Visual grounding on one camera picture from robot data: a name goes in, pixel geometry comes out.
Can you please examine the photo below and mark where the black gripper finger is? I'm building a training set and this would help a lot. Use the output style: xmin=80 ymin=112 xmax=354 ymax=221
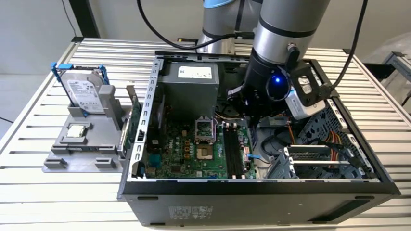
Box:
xmin=226 ymin=84 xmax=255 ymax=129
xmin=254 ymin=113 xmax=274 ymax=129

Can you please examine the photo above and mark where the black round cooler fan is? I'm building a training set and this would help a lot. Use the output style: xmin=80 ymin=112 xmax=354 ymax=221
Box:
xmin=218 ymin=103 xmax=247 ymax=118

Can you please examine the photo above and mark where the grey power supply unit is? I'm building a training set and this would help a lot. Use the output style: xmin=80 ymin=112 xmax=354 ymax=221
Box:
xmin=159 ymin=61 xmax=222 ymax=121

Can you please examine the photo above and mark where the metal socket cover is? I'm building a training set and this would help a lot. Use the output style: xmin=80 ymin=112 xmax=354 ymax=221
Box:
xmin=195 ymin=115 xmax=217 ymax=144

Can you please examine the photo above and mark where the grey metal disk bay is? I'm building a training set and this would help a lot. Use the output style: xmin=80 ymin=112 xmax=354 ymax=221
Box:
xmin=266 ymin=144 xmax=363 ymax=179

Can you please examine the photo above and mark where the CPU socket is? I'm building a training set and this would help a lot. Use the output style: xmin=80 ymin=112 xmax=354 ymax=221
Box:
xmin=197 ymin=143 xmax=215 ymax=161

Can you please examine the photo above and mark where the green motherboard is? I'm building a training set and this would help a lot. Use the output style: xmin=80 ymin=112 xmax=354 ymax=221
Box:
xmin=144 ymin=115 xmax=258 ymax=180

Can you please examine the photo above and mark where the green graphics card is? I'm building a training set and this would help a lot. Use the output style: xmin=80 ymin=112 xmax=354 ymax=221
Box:
xmin=118 ymin=84 xmax=144 ymax=159

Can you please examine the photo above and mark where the black open PC case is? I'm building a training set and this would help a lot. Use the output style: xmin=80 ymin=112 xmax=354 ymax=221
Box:
xmin=116 ymin=49 xmax=402 ymax=227

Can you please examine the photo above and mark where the grey plastic parts rack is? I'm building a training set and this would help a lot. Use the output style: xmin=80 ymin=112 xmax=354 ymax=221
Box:
xmin=43 ymin=84 xmax=130 ymax=174

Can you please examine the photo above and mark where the translucent plastic sheet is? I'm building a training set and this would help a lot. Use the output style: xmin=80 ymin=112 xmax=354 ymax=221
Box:
xmin=362 ymin=31 xmax=411 ymax=65

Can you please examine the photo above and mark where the hard disk in blue carrier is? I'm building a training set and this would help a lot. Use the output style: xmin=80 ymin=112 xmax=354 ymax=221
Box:
xmin=51 ymin=62 xmax=112 ymax=117

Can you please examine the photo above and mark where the silver CPU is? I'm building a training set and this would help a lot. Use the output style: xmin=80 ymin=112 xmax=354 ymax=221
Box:
xmin=66 ymin=125 xmax=87 ymax=138

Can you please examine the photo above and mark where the thin orange wire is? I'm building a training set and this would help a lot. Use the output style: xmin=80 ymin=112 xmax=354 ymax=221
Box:
xmin=287 ymin=121 xmax=297 ymax=145

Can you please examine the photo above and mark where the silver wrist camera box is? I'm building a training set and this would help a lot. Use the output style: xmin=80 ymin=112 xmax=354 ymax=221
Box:
xmin=285 ymin=89 xmax=326 ymax=120

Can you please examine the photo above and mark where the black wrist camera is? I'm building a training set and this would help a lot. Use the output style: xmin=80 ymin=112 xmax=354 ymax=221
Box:
xmin=287 ymin=43 xmax=334 ymax=107

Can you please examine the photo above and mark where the orange yellow red wire bundle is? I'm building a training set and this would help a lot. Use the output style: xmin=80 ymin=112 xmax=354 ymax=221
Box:
xmin=322 ymin=131 xmax=343 ymax=169

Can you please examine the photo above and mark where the black camera cable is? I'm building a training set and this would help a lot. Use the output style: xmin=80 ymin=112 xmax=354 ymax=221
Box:
xmin=136 ymin=0 xmax=255 ymax=50
xmin=330 ymin=0 xmax=370 ymax=89

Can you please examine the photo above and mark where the aluminium frame table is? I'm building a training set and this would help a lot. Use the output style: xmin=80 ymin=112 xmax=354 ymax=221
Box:
xmin=381 ymin=51 xmax=411 ymax=106

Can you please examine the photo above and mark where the thin black wall cable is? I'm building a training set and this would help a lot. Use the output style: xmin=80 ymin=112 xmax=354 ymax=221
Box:
xmin=62 ymin=0 xmax=79 ymax=39

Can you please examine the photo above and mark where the black metal frame post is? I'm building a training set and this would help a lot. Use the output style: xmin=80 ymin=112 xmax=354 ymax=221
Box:
xmin=68 ymin=0 xmax=102 ymax=39

